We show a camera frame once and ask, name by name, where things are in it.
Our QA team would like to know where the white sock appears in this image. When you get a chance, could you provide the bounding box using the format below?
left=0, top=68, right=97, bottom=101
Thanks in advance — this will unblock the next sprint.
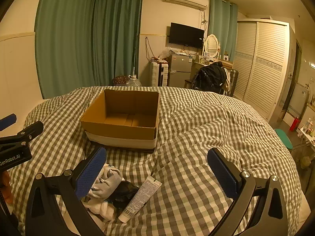
left=87, top=163, right=123, bottom=199

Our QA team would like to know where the black pouch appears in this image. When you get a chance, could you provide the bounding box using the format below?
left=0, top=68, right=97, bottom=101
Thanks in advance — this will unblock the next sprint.
left=111, top=181, right=140, bottom=208

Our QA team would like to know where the oval white vanity mirror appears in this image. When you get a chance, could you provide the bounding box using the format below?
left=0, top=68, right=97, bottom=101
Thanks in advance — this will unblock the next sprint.
left=203, top=34, right=220, bottom=60

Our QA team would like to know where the white dressing table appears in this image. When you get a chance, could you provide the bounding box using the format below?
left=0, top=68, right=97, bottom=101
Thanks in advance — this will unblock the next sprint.
left=192, top=59, right=233, bottom=79

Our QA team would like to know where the green stool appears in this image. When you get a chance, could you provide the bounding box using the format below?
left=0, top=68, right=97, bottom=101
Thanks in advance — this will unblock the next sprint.
left=274, top=128, right=293, bottom=150

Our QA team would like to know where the clear plastic bag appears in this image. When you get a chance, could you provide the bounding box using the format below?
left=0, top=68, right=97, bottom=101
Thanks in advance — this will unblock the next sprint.
left=157, top=47, right=173, bottom=61

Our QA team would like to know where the cardboard box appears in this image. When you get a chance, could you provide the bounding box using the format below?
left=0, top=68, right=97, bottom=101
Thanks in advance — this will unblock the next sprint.
left=79, top=89, right=160, bottom=150

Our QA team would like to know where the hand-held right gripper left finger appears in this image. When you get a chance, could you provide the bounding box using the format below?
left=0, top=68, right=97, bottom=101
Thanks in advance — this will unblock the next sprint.
left=25, top=146, right=107, bottom=236

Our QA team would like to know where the person's left hand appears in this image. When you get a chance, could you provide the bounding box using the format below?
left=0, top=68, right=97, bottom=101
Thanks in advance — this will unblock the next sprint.
left=0, top=171, right=13, bottom=205

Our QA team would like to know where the narrow green curtain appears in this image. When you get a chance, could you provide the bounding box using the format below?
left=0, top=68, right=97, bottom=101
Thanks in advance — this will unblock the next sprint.
left=208, top=0, right=239, bottom=65

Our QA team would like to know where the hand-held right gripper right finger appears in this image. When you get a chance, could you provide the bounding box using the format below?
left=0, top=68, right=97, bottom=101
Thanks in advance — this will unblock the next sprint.
left=207, top=147, right=288, bottom=236

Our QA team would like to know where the patterned brown bag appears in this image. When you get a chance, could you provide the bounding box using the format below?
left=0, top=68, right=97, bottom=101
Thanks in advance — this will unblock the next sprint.
left=112, top=76, right=128, bottom=86

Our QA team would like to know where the white side table with bottles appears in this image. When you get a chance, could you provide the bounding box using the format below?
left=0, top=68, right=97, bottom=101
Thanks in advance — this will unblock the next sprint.
left=296, top=118, right=315, bottom=153

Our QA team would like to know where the black wall television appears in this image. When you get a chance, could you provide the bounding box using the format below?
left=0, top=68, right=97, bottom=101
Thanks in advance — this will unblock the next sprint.
left=169, top=22, right=205, bottom=48

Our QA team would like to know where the red fire extinguisher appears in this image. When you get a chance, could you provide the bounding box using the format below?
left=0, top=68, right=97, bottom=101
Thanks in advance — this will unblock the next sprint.
left=289, top=117, right=301, bottom=132

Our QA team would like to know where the large clear water bottle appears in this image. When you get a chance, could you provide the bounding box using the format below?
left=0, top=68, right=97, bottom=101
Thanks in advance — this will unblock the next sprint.
left=127, top=74, right=143, bottom=87

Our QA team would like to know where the white cloth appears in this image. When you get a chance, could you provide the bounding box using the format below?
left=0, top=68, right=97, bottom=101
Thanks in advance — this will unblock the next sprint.
left=84, top=197, right=117, bottom=222

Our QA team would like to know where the white cream tube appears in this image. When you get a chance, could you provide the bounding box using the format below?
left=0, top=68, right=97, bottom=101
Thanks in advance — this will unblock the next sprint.
left=118, top=176, right=163, bottom=224

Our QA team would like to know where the wide green curtain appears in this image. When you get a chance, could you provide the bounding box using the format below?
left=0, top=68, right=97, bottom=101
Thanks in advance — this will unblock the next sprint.
left=35, top=0, right=145, bottom=99

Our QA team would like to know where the dark suitcase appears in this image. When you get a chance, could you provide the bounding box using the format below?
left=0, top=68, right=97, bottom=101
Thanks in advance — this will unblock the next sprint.
left=228, top=69, right=240, bottom=98

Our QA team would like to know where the hanging wall cable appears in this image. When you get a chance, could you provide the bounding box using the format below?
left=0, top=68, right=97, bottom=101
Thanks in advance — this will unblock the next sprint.
left=145, top=37, right=152, bottom=60

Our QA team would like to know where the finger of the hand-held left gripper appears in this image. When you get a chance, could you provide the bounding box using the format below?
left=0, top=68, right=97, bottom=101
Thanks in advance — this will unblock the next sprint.
left=0, top=121, right=44, bottom=152
left=0, top=113, right=17, bottom=131

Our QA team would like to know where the small grey fridge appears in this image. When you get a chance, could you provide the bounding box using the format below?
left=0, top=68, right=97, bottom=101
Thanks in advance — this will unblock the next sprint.
left=169, top=54, right=196, bottom=88

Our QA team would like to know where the white ribbed suitcase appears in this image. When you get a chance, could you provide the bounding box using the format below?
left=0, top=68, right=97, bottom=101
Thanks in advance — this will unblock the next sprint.
left=150, top=62, right=170, bottom=87

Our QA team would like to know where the grey white checked blanket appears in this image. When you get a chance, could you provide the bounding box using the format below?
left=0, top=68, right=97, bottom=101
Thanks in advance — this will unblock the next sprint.
left=7, top=86, right=304, bottom=236

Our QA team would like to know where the white louvred wardrobe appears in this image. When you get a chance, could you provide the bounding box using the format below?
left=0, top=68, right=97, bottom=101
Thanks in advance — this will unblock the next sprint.
left=233, top=19, right=296, bottom=126

